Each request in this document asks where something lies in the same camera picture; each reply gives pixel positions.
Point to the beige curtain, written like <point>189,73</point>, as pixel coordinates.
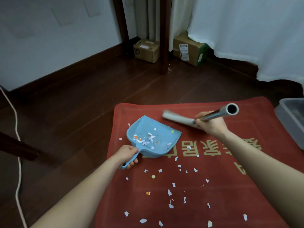
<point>147,16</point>

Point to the cardboard box with green side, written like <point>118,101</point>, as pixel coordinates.
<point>190,48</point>

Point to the red doormat gold lettering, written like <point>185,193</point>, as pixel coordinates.
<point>225,194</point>

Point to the white curtain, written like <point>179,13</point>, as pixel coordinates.
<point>249,26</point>

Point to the person's right hand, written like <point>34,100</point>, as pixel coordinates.
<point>211,125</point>

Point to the person's right forearm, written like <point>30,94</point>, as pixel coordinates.
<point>268,173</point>

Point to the small brown cardboard box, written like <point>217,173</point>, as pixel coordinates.
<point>146,51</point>

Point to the person's left hand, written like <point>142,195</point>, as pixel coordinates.
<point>126,155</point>

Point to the clear plastic storage bin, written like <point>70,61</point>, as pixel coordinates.
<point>292,118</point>

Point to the white paper scraps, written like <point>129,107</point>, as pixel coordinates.
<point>169,192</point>

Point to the person's left forearm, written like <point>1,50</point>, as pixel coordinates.
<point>78,199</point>

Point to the blue plastic dustpan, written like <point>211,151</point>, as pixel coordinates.
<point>161,140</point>

